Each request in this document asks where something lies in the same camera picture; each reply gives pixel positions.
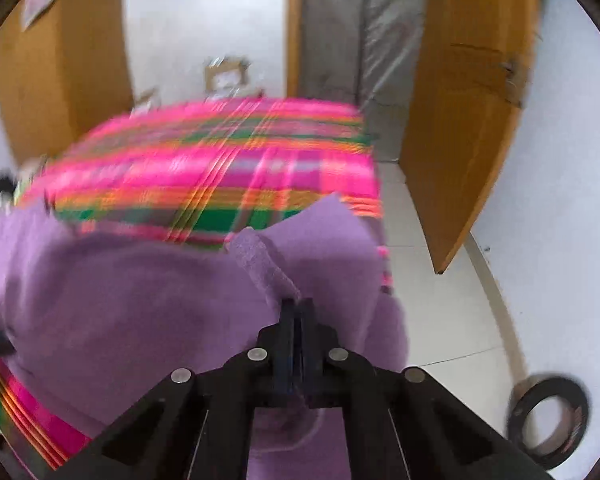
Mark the open cardboard box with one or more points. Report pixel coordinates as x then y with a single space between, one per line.
226 76

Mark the black tape roll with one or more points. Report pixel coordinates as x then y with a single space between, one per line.
577 425

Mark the wooden door frame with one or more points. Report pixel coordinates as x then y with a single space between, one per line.
293 25

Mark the purple sweater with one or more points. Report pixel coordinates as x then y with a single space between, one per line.
130 300

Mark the pink green plaid bed sheet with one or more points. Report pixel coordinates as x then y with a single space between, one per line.
205 160

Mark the wooden door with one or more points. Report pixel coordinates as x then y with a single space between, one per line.
460 110

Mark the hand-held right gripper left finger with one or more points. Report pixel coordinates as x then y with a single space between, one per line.
286 360

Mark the clear plastic curtain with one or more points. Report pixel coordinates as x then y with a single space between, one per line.
360 50

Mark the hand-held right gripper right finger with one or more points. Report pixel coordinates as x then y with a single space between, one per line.
307 360

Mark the wooden wardrobe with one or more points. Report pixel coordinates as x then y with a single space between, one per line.
65 70

